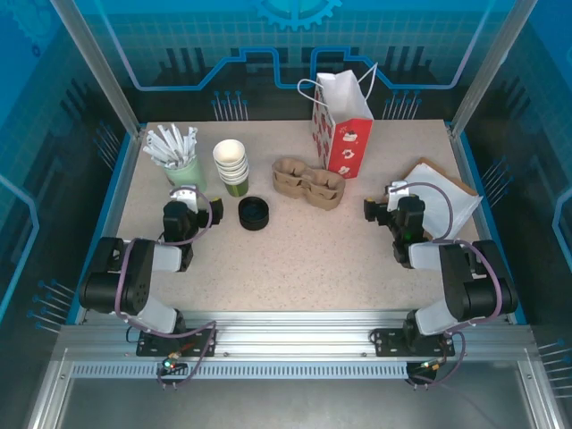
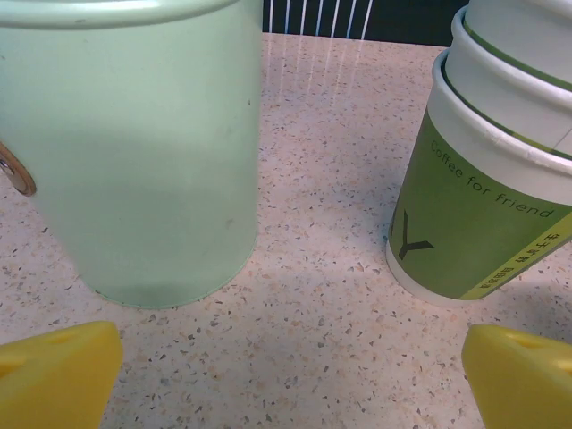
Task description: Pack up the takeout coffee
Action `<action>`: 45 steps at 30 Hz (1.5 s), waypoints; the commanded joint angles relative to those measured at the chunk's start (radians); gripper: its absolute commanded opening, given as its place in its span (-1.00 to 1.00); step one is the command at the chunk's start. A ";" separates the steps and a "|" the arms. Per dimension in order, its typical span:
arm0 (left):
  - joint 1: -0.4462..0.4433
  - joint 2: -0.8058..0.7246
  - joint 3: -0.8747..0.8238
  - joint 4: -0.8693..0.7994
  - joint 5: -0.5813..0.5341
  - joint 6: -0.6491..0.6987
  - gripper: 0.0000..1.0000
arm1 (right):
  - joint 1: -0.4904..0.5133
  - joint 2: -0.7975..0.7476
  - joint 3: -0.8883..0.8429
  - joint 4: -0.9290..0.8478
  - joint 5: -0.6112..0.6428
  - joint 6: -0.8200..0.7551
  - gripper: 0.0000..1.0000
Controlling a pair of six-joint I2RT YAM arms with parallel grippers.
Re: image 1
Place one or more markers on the red white paper gift bag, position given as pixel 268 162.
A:
pixel 348 147

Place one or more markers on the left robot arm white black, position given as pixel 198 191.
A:
pixel 134 277

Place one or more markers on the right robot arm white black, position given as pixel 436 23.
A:
pixel 469 286

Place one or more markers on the pale green straw holder cup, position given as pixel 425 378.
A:
pixel 194 174

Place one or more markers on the white wrapped straw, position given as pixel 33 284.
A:
pixel 155 152
pixel 191 140
pixel 159 144
pixel 178 139
pixel 169 140
pixel 185 145

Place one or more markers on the small LED circuit board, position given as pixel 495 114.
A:
pixel 169 365
pixel 431 365

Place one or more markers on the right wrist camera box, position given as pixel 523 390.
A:
pixel 395 192

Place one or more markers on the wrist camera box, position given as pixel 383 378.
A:
pixel 183 196
pixel 395 192

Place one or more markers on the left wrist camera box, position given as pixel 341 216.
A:
pixel 183 196

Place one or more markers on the aluminium side rail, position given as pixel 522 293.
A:
pixel 125 179
pixel 465 179

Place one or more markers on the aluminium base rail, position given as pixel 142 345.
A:
pixel 290 335

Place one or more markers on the aluminium frame post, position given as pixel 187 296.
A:
pixel 103 76
pixel 487 76

